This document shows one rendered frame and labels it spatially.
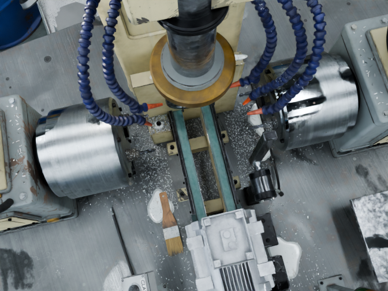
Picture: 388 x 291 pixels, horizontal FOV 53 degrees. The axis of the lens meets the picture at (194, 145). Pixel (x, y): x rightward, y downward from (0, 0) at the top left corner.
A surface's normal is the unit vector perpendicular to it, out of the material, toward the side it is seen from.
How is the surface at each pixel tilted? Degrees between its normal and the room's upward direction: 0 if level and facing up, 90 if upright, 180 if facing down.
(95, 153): 24
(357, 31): 0
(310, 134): 66
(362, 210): 0
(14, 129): 0
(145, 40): 90
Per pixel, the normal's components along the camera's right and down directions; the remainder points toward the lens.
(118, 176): 0.19, 0.71
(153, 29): 0.22, 0.94
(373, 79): -0.02, -0.25
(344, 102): 0.11, 0.28
